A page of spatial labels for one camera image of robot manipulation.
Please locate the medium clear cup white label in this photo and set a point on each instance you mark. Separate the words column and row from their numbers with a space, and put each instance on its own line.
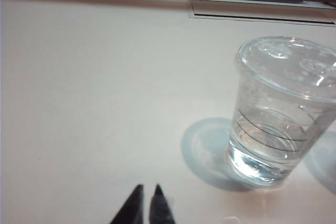
column 267, row 119

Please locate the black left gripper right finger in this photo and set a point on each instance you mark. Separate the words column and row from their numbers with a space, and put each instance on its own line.
column 160, row 211

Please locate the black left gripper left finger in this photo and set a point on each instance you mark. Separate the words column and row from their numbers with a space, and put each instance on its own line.
column 132, row 211

